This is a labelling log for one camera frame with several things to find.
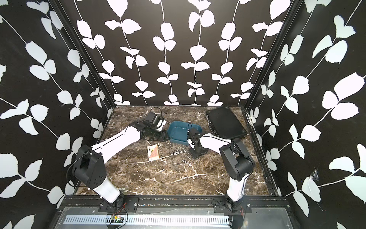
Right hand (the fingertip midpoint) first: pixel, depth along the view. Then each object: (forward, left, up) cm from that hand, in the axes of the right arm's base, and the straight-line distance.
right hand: (194, 152), depth 93 cm
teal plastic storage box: (+17, +12, 0) cm, 21 cm away
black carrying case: (+28, -27, -3) cm, 39 cm away
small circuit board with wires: (-37, +40, 0) cm, 54 cm away
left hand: (+4, +16, +14) cm, 22 cm away
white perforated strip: (-37, +23, 0) cm, 44 cm away
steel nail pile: (-5, +9, 0) cm, 11 cm away
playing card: (-1, +28, +1) cm, 28 cm away
